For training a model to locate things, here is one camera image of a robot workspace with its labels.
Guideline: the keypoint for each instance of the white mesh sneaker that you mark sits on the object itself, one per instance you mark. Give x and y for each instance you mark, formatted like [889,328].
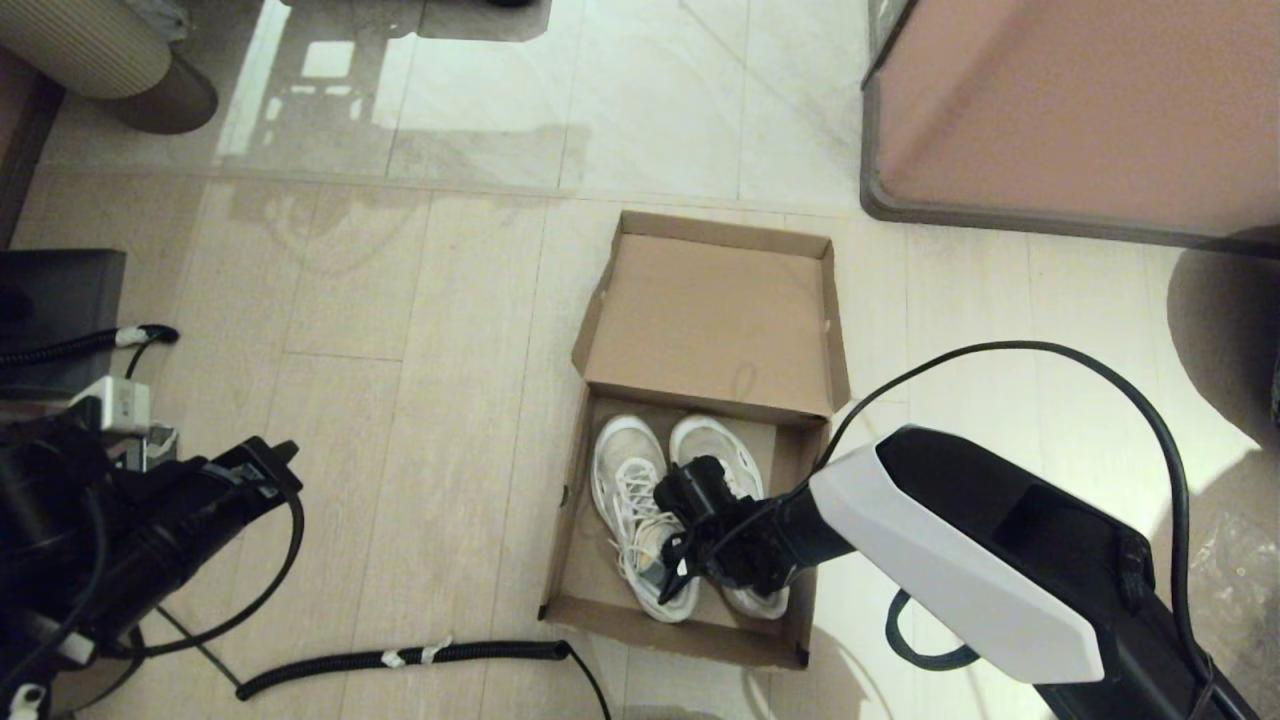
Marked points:
[715,440]
[625,470]

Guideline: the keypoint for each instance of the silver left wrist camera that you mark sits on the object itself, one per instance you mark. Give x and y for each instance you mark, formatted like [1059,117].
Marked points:
[118,402]

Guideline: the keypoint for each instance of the crumpled clear plastic sheet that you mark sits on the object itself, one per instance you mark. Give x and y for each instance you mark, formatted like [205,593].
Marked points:
[1235,600]

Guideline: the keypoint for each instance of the beige ribbed round pouf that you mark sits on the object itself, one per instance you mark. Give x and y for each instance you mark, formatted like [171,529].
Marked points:
[80,45]

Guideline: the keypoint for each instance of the dark grey square platform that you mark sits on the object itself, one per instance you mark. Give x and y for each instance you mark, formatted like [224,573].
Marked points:
[60,300]

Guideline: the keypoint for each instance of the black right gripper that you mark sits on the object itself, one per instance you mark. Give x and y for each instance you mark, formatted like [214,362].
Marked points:
[740,545]

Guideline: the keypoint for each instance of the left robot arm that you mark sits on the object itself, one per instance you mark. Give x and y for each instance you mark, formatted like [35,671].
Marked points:
[40,520]

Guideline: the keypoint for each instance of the grey crumpled cloth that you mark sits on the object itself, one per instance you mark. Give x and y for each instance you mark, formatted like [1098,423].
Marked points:
[160,15]

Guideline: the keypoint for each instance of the brown cardboard shoe box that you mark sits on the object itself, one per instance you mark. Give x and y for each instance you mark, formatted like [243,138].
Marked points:
[710,320]

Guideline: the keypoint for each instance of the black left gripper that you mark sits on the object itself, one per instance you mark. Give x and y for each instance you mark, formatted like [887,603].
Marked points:
[180,510]

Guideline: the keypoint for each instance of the pink cabinet with grey base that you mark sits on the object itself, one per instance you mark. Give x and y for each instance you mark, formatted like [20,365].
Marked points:
[1080,100]

